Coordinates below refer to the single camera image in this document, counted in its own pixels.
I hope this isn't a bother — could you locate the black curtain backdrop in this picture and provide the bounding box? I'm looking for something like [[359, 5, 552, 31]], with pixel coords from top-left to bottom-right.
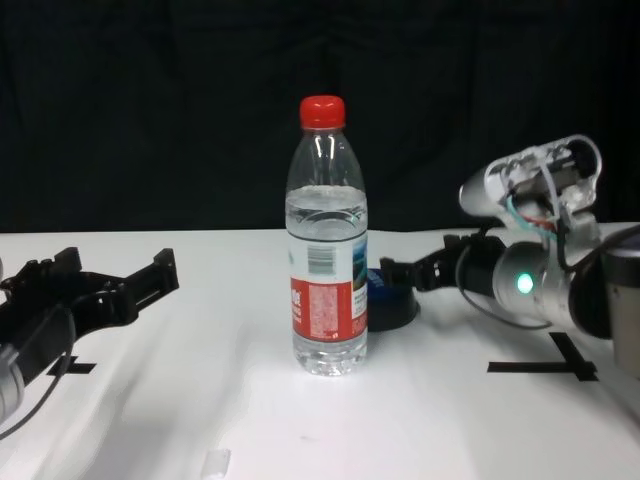
[[0, 0, 640, 235]]

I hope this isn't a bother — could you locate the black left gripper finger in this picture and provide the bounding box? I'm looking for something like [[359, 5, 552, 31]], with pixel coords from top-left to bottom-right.
[[0, 248, 84, 294], [99, 247, 180, 324]]

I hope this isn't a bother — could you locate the thin black left gripper cable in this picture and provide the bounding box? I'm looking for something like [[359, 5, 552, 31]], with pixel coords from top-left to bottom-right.
[[0, 349, 72, 436]]

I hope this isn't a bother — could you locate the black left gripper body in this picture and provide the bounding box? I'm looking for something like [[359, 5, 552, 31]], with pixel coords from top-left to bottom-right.
[[0, 272, 121, 386]]

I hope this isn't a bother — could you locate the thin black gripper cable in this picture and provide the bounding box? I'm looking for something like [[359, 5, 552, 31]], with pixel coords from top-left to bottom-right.
[[0, 349, 72, 436], [457, 239, 551, 330]]

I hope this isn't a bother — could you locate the clear water bottle red cap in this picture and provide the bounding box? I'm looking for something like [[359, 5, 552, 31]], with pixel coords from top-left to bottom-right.
[[284, 94, 370, 377]]

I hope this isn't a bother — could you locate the thin black right gripper cable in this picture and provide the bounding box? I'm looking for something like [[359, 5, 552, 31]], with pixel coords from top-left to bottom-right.
[[457, 239, 551, 330]]

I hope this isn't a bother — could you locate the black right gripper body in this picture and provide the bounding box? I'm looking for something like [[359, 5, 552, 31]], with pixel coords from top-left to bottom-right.
[[447, 239, 506, 296]]

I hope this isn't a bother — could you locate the small clear tape piece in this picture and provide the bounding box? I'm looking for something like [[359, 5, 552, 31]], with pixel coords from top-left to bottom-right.
[[203, 449, 232, 475]]

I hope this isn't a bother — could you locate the blue push button black base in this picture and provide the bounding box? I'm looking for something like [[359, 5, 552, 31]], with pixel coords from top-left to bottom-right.
[[367, 268, 422, 333]]

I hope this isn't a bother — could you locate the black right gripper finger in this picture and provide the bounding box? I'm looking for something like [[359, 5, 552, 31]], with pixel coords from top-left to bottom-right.
[[444, 233, 484, 254], [380, 249, 449, 292]]

